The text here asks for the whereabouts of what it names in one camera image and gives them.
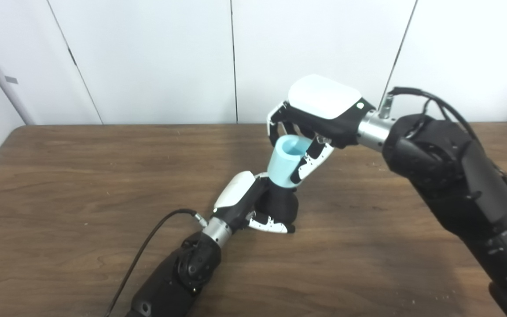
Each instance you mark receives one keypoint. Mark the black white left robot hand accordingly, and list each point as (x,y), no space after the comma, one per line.
(236,198)

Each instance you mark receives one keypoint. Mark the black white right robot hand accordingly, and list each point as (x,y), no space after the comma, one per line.
(324,99)

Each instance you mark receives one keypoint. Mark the black cylindrical base part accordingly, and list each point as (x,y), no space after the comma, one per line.
(282,204)

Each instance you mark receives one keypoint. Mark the light blue cylinder cup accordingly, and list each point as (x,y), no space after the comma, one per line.
(282,169)

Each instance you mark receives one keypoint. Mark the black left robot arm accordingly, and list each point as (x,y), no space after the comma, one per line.
(178,277)

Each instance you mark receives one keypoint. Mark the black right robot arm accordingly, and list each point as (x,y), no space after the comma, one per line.
(456,185)

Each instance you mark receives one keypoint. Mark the dark wall panel hinge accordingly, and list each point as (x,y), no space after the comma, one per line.
(72,56)

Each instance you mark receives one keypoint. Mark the small grey wall label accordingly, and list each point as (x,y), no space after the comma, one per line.
(11,80)

